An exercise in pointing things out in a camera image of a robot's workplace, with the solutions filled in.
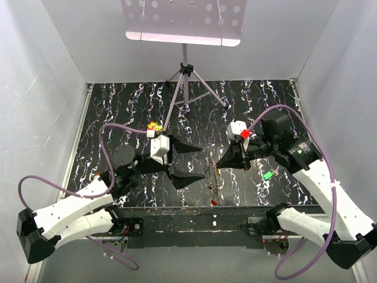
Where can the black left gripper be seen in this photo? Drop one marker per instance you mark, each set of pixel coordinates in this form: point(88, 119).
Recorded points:
point(181, 147)

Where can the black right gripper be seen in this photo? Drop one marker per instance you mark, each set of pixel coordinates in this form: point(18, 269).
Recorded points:
point(234, 157)

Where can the metal key ring disc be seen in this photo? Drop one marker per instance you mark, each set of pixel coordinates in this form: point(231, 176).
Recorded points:
point(212, 179)

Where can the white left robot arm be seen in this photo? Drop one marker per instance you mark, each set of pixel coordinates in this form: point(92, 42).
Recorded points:
point(91, 210)

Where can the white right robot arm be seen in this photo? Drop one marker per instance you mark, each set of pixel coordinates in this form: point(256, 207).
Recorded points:
point(354, 235)

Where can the green tag key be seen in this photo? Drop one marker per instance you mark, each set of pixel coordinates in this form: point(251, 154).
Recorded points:
point(268, 175)

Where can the yellow toy block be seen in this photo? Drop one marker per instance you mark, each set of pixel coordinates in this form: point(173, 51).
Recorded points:
point(154, 126)

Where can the lilac music stand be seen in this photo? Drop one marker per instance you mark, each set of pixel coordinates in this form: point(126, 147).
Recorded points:
point(214, 23)

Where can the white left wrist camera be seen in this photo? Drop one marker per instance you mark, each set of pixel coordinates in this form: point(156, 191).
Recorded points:
point(159, 146)

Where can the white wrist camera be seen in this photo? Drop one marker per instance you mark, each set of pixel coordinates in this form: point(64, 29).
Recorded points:
point(237, 131)
point(159, 146)

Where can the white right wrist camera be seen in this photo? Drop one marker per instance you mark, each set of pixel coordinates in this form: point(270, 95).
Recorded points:
point(237, 131)

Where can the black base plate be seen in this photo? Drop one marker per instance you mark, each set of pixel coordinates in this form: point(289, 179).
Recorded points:
point(217, 226)

